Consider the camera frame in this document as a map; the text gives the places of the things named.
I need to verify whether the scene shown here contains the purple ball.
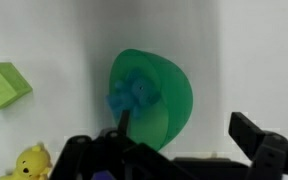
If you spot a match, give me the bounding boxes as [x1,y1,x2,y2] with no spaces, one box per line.
[93,169,117,180]

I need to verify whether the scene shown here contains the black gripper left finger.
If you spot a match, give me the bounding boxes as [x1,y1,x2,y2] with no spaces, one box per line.
[50,110,192,180]

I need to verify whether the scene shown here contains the yellow toy animal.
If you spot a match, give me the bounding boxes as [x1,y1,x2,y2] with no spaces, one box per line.
[0,143,54,180]

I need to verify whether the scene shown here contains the green translucent plastic bowl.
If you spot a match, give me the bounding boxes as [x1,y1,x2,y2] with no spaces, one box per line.
[108,48,195,153]

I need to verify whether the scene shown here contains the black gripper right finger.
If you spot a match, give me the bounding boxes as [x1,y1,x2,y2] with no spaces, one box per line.
[228,111,288,180]

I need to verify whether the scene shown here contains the blue toy animal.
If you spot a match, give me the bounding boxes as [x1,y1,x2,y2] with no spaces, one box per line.
[105,67,162,120]

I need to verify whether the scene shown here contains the light green cube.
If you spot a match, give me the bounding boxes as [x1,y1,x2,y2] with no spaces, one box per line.
[0,61,34,118]

